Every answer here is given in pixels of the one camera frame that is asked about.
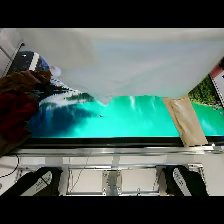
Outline silver frame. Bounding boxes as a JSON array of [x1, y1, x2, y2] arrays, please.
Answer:
[[0, 143, 224, 197]]

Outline black cable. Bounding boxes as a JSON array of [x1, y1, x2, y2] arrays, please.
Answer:
[[0, 154, 21, 180]]

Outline dark red garment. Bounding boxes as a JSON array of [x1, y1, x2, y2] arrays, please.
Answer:
[[0, 91, 41, 145]]

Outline white T-shirt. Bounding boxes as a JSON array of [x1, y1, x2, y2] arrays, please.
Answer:
[[16, 28, 224, 106]]

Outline beige garment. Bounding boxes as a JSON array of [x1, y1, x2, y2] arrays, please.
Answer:
[[162, 96, 210, 148]]

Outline brown garment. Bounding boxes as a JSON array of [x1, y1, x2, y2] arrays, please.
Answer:
[[0, 69, 53, 95]]

